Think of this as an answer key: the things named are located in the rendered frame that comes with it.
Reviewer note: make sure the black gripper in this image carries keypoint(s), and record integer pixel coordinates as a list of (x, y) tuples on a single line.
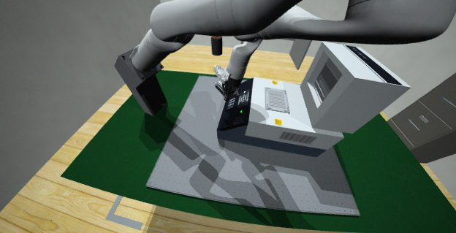
[(231, 89)]

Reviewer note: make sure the white benchtop thermal cycler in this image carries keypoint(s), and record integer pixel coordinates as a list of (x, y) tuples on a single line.
[(287, 116)]

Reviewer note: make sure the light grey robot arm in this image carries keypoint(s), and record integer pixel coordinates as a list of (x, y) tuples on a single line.
[(373, 22)]

